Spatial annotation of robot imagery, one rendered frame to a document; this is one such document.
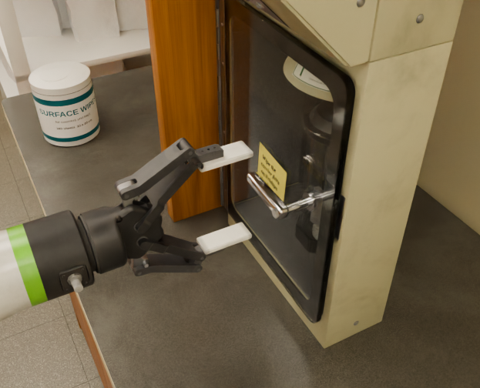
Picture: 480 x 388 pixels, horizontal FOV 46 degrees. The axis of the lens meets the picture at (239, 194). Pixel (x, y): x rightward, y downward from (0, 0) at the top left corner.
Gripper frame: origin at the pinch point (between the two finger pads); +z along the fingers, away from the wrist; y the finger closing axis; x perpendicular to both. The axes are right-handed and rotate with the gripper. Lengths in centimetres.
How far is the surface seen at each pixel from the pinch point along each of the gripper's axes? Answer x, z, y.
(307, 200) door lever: -5.9, 6.5, 0.7
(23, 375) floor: 79, -40, -120
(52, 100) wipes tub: 61, -12, -13
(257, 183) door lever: -0.2, 2.6, 0.9
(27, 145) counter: 66, -20, -26
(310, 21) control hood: -11.0, 1.1, 26.8
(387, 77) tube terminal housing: -11.0, 11.4, 18.9
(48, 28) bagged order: 127, 0, -24
